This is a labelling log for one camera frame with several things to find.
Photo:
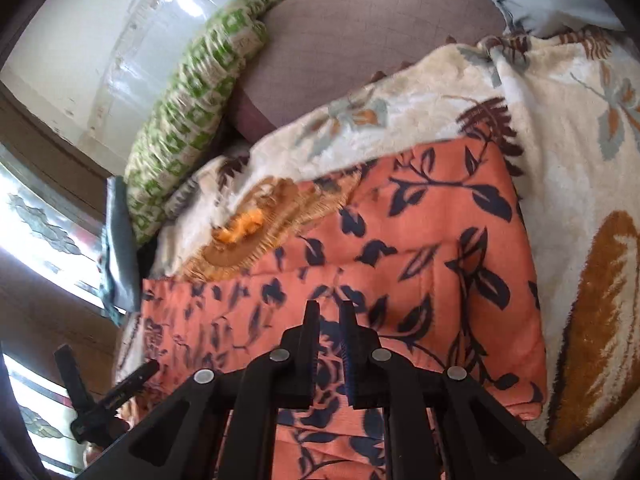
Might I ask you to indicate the grey-blue hanging cloth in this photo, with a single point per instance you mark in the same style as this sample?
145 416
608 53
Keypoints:
120 250

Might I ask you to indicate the cream floral fleece blanket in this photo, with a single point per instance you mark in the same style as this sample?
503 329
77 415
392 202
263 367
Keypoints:
565 160

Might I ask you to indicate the mauve quilted cushion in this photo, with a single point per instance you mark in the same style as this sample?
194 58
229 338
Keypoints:
350 45

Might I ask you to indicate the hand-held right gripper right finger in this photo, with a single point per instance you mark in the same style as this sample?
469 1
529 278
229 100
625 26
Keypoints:
352 360

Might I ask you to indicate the orange floral garment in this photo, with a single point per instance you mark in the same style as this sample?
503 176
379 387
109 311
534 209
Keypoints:
425 240

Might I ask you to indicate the green patterned pillow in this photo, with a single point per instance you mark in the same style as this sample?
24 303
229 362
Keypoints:
185 110

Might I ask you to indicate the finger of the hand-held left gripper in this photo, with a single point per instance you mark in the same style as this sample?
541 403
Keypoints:
75 380
131 377

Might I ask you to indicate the brown wooden window frame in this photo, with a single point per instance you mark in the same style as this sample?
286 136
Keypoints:
60 160

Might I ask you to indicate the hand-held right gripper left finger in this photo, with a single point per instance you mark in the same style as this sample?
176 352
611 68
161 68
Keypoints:
305 360

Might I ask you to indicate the patterned glass window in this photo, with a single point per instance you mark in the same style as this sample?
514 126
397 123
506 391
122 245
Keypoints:
45 230

